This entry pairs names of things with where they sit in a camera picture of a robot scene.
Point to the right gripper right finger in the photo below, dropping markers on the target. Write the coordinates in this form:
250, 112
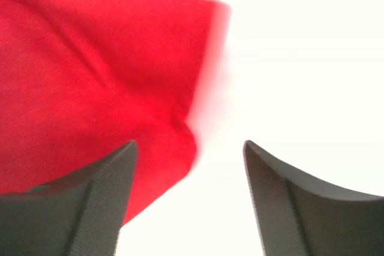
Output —
300, 214

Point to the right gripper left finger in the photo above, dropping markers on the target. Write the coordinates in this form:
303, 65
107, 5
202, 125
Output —
78, 214

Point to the red t shirt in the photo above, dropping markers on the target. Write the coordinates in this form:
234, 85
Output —
79, 78

